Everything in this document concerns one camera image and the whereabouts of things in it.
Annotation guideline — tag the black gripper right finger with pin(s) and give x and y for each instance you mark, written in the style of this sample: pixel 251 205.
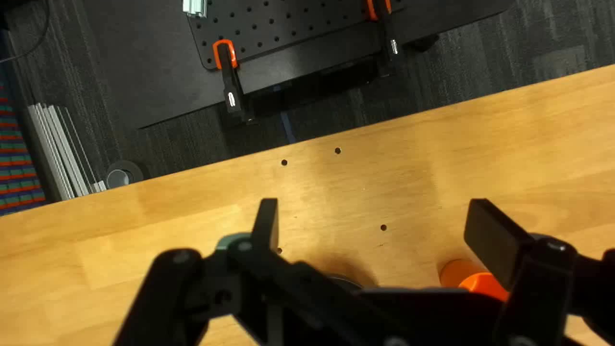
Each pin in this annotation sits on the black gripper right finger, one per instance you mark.
pixel 494 239

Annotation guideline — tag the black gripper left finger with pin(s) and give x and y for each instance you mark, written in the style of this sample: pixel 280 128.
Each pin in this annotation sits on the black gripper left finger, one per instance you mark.
pixel 265 226

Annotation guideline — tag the orange plastic cup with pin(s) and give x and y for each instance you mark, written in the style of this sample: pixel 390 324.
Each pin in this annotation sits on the orange plastic cup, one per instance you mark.
pixel 472 278

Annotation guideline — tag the orange black clamp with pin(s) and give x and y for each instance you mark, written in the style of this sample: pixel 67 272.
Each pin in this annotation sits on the orange black clamp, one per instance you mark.
pixel 380 15
pixel 226 64

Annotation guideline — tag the black perforated mounting board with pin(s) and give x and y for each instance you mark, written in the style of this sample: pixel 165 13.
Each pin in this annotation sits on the black perforated mounting board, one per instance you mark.
pixel 259 28

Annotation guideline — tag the white ribbed panel stack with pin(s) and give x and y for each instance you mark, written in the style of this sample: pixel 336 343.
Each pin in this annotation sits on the white ribbed panel stack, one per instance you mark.
pixel 61 151

